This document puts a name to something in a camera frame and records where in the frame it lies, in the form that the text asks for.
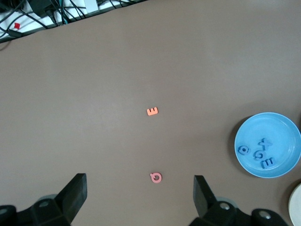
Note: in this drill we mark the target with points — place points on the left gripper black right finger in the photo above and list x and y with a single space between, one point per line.
204 202

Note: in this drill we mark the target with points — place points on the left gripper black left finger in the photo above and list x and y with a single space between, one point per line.
73 200

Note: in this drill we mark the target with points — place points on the blue foam letter G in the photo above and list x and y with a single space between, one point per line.
255 155

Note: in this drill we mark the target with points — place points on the blue foam letter E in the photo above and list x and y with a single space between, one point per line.
267 163

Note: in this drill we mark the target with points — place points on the blue foam letter X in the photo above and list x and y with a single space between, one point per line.
265 144

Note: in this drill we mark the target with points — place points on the red foam letter Q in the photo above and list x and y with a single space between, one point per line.
153 179

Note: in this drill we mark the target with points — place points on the beige plate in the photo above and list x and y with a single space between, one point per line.
295 204

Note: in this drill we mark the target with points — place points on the blue plate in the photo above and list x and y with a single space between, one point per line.
277 131

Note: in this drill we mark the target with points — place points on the brown table mat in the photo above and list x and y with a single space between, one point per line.
117 106

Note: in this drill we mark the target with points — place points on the orange foam letter E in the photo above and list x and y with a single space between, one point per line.
151 112

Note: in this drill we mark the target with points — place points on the small red tag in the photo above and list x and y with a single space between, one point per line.
17 26

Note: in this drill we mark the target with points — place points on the grey metal mounting bracket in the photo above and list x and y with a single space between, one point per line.
91 5

